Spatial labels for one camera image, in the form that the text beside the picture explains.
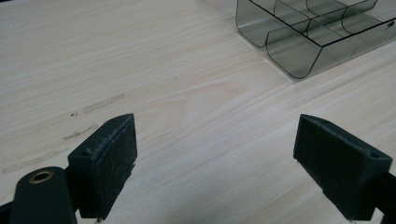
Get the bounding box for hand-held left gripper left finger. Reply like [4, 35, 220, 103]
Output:
[67, 113, 138, 222]

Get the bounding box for clear grey plastic organizer tray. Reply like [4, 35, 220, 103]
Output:
[235, 0, 396, 80]

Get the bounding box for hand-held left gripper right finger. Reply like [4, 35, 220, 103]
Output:
[292, 113, 394, 222]

